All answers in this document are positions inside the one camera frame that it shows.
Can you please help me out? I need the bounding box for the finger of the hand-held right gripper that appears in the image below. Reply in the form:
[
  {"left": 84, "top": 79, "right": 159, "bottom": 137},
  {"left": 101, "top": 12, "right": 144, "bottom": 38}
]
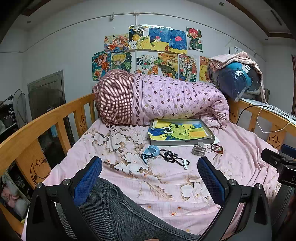
[
  {"left": 261, "top": 148, "right": 287, "bottom": 168},
  {"left": 281, "top": 144, "right": 296, "bottom": 160}
]

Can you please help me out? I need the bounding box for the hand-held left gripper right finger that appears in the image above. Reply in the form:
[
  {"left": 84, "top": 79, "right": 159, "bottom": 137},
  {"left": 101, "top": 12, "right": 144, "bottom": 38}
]
[{"left": 197, "top": 156, "right": 272, "bottom": 241}]

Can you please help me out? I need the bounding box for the grey hair claw clip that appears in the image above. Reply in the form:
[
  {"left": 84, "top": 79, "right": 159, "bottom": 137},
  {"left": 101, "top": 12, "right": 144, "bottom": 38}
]
[{"left": 191, "top": 142, "right": 207, "bottom": 156}]

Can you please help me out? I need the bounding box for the orange haired girl wall drawing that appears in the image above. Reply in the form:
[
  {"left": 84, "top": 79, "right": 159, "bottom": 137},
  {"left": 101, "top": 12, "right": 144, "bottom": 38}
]
[{"left": 92, "top": 51, "right": 112, "bottom": 81}]

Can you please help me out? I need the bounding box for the pink white cloth pile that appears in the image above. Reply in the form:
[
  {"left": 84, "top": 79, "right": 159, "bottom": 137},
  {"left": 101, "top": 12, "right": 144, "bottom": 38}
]
[{"left": 0, "top": 171, "right": 31, "bottom": 220}]

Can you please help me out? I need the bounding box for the orange dinosaur wall drawing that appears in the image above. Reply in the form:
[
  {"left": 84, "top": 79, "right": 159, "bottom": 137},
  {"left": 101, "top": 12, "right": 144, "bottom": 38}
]
[{"left": 158, "top": 52, "right": 179, "bottom": 79}]

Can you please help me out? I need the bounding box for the person's jeans leg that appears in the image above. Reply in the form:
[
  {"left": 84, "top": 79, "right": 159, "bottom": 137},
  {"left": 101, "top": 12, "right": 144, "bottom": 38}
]
[
  {"left": 55, "top": 177, "right": 201, "bottom": 241},
  {"left": 269, "top": 185, "right": 296, "bottom": 232}
]

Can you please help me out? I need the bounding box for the green dinosaur drawing sheet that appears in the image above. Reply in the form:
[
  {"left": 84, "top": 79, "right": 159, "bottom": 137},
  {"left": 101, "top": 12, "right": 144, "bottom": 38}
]
[{"left": 148, "top": 120, "right": 208, "bottom": 141}]

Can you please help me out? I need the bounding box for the blonde child wall drawing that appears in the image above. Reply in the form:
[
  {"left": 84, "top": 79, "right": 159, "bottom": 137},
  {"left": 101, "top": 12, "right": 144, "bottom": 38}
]
[{"left": 111, "top": 52, "right": 133, "bottom": 73}]

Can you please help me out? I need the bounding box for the white red poster drawing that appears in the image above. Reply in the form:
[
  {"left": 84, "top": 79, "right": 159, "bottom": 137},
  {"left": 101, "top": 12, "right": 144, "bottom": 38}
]
[{"left": 179, "top": 54, "right": 197, "bottom": 82}]

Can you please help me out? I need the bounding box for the pink dotted rolled quilt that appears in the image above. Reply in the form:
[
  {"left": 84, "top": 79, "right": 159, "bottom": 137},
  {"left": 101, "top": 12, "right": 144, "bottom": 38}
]
[{"left": 132, "top": 74, "right": 230, "bottom": 129}]

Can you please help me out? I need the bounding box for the black cable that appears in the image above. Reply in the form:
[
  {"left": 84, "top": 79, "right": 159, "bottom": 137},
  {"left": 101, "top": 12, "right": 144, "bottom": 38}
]
[{"left": 238, "top": 105, "right": 266, "bottom": 124}]

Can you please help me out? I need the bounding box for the plastic bag of blue bedding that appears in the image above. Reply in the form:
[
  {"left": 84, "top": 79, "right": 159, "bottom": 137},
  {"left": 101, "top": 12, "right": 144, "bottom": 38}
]
[{"left": 207, "top": 61, "right": 263, "bottom": 102}]

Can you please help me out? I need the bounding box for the red string bracelet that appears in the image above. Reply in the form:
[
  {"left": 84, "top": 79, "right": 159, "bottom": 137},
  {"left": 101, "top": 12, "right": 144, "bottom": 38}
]
[{"left": 211, "top": 146, "right": 224, "bottom": 160}]

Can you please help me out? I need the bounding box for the flying girl wall drawing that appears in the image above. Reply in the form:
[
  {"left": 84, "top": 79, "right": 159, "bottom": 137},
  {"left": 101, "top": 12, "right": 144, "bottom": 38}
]
[{"left": 104, "top": 34, "right": 129, "bottom": 53}]

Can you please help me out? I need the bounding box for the pink fish wall drawing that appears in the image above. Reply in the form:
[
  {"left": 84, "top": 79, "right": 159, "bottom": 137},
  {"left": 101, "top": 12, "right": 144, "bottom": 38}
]
[{"left": 169, "top": 29, "right": 187, "bottom": 52}]

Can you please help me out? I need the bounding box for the black bead necklace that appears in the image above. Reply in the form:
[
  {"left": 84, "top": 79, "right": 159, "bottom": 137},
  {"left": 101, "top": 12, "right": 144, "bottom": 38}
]
[{"left": 159, "top": 149, "right": 190, "bottom": 171}]

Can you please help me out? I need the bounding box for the white air conditioner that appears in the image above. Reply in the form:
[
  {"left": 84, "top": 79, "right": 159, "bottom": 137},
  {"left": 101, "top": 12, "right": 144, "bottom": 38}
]
[{"left": 228, "top": 46, "right": 245, "bottom": 55}]

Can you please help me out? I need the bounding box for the red haired boy wall drawing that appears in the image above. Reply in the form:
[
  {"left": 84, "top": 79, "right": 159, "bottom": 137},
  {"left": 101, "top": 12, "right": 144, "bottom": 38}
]
[{"left": 186, "top": 27, "right": 204, "bottom": 52}]

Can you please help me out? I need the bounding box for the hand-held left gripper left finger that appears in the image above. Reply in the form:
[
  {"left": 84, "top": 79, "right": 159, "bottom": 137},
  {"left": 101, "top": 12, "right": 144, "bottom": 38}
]
[{"left": 26, "top": 156, "right": 103, "bottom": 241}]

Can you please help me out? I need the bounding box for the grey shallow tray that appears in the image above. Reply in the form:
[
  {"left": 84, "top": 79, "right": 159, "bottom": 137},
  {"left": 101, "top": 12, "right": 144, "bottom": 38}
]
[{"left": 148, "top": 119, "right": 216, "bottom": 146}]

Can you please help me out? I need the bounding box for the pineapple wall drawing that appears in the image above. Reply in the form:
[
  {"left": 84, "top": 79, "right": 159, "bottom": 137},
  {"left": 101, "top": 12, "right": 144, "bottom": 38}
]
[{"left": 129, "top": 25, "right": 150, "bottom": 50}]

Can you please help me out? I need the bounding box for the wooden bed frame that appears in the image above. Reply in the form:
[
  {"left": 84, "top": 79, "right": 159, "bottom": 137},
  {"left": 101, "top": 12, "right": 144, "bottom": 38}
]
[{"left": 0, "top": 93, "right": 296, "bottom": 234}]

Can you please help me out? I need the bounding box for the yellow bear wall drawing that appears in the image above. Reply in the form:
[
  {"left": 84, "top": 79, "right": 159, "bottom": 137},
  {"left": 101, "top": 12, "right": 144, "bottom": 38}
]
[{"left": 199, "top": 56, "right": 211, "bottom": 82}]

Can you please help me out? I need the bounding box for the pink floral bedsheet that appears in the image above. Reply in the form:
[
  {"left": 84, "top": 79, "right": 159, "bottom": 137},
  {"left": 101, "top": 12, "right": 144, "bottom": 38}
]
[{"left": 21, "top": 118, "right": 284, "bottom": 241}]

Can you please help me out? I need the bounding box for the blue yellow beach wall drawing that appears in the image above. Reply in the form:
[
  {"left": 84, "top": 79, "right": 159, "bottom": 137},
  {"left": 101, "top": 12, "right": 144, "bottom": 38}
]
[{"left": 149, "top": 27, "right": 170, "bottom": 51}]

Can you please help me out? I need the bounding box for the grey door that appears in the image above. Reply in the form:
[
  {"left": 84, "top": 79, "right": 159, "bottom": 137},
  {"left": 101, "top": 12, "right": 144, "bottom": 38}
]
[{"left": 27, "top": 71, "right": 75, "bottom": 151}]

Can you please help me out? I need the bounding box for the white cartoon mouse wall drawing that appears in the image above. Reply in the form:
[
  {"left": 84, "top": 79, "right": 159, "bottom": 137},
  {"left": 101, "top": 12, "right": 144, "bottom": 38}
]
[{"left": 136, "top": 52, "right": 159, "bottom": 75}]

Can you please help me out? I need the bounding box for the white cable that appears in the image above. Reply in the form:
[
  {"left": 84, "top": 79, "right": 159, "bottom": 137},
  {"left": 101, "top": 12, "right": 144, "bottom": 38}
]
[{"left": 256, "top": 105, "right": 296, "bottom": 134}]

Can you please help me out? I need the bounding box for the grey standing fan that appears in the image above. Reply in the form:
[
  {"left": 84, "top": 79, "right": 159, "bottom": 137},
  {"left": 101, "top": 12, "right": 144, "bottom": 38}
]
[{"left": 12, "top": 89, "right": 29, "bottom": 129}]

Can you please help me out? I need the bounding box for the red checked pillow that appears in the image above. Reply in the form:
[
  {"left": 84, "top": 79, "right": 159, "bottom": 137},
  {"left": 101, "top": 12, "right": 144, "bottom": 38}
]
[{"left": 93, "top": 70, "right": 139, "bottom": 127}]

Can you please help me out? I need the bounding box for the black plastic crate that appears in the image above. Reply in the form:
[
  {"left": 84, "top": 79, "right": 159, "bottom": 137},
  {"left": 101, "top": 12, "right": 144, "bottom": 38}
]
[{"left": 0, "top": 104, "right": 19, "bottom": 142}]

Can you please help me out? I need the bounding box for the light blue wristwatch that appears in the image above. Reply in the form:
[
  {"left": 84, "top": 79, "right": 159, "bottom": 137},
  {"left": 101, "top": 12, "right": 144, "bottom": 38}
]
[{"left": 142, "top": 145, "right": 161, "bottom": 163}]

